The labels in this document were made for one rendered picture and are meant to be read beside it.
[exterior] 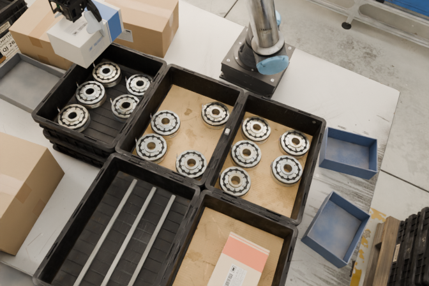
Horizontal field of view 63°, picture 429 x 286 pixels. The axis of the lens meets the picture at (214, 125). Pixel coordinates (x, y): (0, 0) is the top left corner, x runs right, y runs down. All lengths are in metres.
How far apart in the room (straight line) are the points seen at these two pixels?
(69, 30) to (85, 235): 0.61
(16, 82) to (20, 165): 0.55
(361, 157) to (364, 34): 1.79
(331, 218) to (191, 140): 0.57
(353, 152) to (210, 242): 0.72
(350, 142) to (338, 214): 0.32
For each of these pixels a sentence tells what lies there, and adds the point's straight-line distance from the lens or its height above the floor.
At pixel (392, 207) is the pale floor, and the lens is 2.35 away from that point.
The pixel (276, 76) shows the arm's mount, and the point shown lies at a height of 0.80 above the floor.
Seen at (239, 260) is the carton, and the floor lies 0.90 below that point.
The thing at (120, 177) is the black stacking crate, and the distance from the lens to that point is 1.18.
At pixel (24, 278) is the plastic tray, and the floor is 0.70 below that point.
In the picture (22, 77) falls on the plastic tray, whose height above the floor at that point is 0.70.
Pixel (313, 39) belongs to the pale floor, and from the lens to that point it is 2.93.
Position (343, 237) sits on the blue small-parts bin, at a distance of 1.35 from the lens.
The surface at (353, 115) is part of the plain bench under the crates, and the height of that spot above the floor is 0.70.
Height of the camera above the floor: 1.90
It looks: 58 degrees down
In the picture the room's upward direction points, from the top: 9 degrees clockwise
